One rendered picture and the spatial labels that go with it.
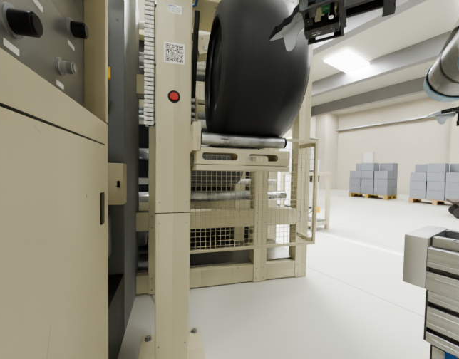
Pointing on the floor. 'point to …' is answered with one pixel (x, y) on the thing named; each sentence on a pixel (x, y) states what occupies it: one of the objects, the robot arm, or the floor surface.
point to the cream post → (172, 184)
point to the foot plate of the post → (195, 350)
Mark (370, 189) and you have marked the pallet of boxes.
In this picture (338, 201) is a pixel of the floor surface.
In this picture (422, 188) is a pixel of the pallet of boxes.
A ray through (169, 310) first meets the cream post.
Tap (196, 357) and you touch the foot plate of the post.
